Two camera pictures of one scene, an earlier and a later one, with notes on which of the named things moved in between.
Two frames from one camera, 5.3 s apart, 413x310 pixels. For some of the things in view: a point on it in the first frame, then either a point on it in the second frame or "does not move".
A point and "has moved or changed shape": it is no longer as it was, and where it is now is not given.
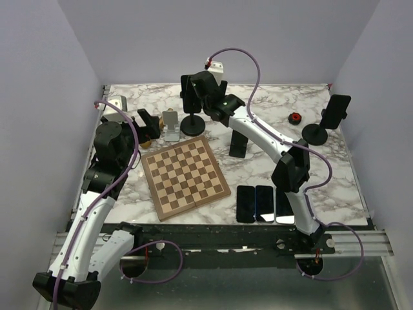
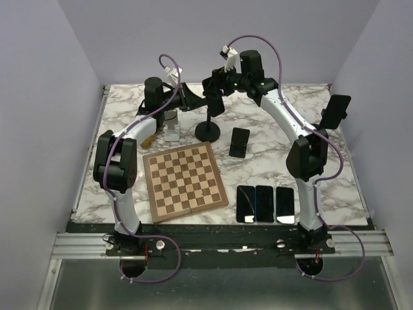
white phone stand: x=171 y=126 does not move
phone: x=284 y=213 does not move
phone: x=191 y=101 has moved or changed shape
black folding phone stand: x=239 y=144 does not move
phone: x=245 y=204 does not move
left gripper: x=151 y=130 → x=188 y=101
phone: x=264 y=204 does not move
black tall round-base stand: x=192 y=125 → x=208 y=132
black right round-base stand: x=337 y=109 does not move
